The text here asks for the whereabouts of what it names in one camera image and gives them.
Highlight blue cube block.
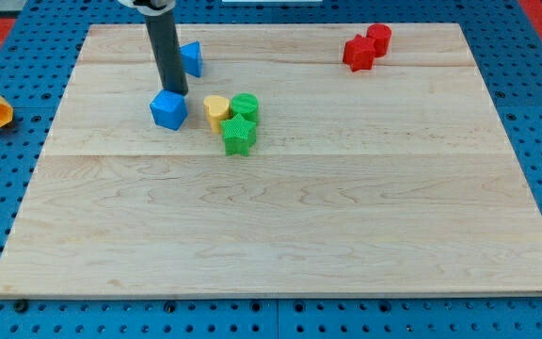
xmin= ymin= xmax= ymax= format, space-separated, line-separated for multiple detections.
xmin=150 ymin=90 xmax=188 ymax=131

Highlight light wooden board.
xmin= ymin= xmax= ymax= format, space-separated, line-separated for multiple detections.
xmin=0 ymin=24 xmax=542 ymax=300

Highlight red star block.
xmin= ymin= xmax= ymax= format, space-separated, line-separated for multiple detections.
xmin=343 ymin=34 xmax=375 ymax=72

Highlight green cylinder block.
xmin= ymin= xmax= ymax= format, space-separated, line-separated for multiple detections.
xmin=230 ymin=92 xmax=259 ymax=124

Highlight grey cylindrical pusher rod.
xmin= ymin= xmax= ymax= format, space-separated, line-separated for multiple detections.
xmin=144 ymin=9 xmax=188 ymax=95

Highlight red cylinder block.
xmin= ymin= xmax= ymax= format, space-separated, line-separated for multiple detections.
xmin=366 ymin=24 xmax=392 ymax=57

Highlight yellow heart block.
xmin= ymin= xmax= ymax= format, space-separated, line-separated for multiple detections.
xmin=203 ymin=95 xmax=231 ymax=134

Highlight green star block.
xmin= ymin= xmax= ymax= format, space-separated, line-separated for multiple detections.
xmin=221 ymin=115 xmax=257 ymax=156

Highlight blue triangle block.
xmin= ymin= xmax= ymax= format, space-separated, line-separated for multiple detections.
xmin=181 ymin=41 xmax=203 ymax=77

